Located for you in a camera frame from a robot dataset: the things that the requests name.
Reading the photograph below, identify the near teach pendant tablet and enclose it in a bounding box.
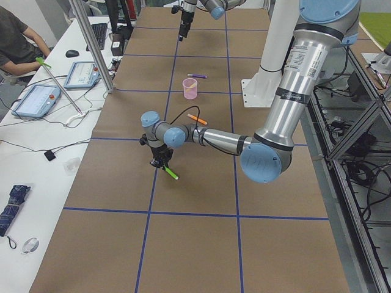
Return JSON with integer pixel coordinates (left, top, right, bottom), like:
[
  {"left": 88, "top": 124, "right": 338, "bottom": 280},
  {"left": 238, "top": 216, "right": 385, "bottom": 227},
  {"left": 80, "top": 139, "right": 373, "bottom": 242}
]
[{"left": 11, "top": 84, "right": 61, "bottom": 118}]

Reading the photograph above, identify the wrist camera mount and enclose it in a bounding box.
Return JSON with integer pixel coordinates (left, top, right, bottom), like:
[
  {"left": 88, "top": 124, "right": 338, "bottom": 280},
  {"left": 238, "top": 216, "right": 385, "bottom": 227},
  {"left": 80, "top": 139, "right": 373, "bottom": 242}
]
[
  {"left": 171, "top": 5, "right": 183, "bottom": 14},
  {"left": 139, "top": 134, "right": 150, "bottom": 147}
]

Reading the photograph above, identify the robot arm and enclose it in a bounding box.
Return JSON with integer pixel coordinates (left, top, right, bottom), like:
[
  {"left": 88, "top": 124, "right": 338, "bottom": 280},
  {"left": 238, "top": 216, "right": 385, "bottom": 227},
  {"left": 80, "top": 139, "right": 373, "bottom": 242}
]
[
  {"left": 140, "top": 1, "right": 361, "bottom": 183},
  {"left": 171, "top": 0, "right": 246, "bottom": 42}
]

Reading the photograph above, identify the clear plastic tape dispenser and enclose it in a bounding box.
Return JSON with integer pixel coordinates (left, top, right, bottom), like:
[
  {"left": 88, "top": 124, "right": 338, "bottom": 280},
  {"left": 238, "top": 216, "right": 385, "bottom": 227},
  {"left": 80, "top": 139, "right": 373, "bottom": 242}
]
[{"left": 21, "top": 237, "right": 40, "bottom": 255}]

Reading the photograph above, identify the black keyboard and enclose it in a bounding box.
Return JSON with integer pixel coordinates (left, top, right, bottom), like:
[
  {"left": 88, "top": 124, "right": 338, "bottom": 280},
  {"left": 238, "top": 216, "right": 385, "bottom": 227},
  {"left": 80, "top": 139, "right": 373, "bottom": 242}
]
[{"left": 91, "top": 23, "right": 108, "bottom": 50}]

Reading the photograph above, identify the aluminium frame post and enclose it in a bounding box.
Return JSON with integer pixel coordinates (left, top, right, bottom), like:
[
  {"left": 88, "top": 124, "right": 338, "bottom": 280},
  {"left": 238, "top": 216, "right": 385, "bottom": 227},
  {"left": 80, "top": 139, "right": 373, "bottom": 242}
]
[{"left": 69, "top": 0, "right": 114, "bottom": 93}]

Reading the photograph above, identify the black camera cable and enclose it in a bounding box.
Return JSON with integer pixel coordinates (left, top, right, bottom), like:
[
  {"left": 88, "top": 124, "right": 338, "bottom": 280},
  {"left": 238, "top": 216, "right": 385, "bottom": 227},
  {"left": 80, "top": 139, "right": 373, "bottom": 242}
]
[{"left": 166, "top": 105, "right": 239, "bottom": 153}]

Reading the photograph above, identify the teach pendant tablet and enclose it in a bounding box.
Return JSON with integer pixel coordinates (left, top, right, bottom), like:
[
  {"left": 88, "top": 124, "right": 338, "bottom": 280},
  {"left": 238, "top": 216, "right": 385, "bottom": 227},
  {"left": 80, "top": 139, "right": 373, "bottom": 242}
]
[
  {"left": 11, "top": 84, "right": 61, "bottom": 118},
  {"left": 64, "top": 61, "right": 100, "bottom": 90}
]

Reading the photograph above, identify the metal rod with green clip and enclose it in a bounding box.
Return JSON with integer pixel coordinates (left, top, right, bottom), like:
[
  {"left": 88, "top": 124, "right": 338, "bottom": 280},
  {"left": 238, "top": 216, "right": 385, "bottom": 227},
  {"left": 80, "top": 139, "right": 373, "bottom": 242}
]
[{"left": 35, "top": 57, "right": 86, "bottom": 117}]

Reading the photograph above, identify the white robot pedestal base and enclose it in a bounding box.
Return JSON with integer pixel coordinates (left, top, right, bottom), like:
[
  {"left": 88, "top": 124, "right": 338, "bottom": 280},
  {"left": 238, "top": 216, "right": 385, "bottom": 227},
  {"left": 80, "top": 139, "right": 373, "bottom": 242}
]
[{"left": 241, "top": 0, "right": 299, "bottom": 108}]

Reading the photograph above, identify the green marker pen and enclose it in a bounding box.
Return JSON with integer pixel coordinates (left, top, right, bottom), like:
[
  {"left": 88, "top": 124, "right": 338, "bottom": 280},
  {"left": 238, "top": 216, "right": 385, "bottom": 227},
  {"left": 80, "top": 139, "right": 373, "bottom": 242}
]
[{"left": 164, "top": 168, "right": 179, "bottom": 180}]

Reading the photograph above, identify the black computer mouse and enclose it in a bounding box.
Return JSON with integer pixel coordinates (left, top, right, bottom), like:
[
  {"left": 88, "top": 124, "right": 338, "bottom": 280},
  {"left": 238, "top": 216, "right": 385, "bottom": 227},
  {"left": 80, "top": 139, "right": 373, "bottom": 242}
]
[{"left": 65, "top": 49, "right": 79, "bottom": 58}]

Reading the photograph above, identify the folded blue umbrella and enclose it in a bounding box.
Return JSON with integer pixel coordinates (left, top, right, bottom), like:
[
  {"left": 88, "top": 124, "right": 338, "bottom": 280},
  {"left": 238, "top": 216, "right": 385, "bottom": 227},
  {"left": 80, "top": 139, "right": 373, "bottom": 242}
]
[{"left": 1, "top": 184, "right": 31, "bottom": 250}]

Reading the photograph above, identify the seated person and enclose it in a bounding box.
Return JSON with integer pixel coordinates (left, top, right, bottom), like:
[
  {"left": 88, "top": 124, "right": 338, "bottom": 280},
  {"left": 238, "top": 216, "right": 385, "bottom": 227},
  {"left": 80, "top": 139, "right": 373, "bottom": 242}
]
[{"left": 1, "top": 7, "right": 51, "bottom": 76}]

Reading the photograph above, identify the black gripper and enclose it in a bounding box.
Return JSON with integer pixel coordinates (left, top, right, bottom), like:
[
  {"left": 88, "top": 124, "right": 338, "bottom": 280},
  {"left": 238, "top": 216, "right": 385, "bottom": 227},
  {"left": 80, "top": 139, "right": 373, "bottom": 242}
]
[
  {"left": 150, "top": 145, "right": 174, "bottom": 170},
  {"left": 179, "top": 11, "right": 192, "bottom": 42}
]

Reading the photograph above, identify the far teach pendant tablet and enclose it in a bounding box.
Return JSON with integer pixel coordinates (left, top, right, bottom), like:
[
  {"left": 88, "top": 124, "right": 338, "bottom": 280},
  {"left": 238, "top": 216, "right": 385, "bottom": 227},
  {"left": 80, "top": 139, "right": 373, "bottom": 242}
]
[{"left": 64, "top": 61, "right": 100, "bottom": 90}]

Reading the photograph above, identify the yellow marker pen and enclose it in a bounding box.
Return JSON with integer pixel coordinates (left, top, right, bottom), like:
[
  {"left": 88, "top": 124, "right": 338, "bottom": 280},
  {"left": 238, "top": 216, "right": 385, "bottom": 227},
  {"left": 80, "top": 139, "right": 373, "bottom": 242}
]
[{"left": 185, "top": 82, "right": 197, "bottom": 92}]

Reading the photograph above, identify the small black puck device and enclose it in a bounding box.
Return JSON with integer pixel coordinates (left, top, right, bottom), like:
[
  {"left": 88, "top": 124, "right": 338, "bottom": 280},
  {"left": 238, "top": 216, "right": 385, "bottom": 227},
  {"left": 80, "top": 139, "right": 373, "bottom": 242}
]
[{"left": 44, "top": 150, "right": 56, "bottom": 162}]

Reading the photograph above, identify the purple marker pen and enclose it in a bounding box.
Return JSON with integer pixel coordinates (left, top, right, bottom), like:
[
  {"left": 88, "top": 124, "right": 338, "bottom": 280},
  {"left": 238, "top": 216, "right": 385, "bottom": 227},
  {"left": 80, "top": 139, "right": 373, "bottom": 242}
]
[{"left": 187, "top": 73, "right": 208, "bottom": 79}]

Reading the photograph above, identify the orange marker pen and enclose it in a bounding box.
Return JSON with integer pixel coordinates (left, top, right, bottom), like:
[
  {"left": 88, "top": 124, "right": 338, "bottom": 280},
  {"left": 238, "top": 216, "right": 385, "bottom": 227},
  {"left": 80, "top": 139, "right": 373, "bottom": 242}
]
[{"left": 187, "top": 114, "right": 208, "bottom": 125}]

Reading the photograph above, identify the black cardboard box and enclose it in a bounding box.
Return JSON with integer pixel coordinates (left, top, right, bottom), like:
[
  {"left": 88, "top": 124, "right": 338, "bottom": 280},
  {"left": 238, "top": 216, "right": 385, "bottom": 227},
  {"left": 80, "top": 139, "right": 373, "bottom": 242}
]
[{"left": 111, "top": 34, "right": 125, "bottom": 57}]

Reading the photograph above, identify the pink mesh pen holder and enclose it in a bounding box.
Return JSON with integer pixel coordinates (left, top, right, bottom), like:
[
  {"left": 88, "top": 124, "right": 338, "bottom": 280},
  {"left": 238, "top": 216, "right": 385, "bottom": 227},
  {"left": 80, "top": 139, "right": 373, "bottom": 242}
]
[{"left": 182, "top": 78, "right": 198, "bottom": 99}]

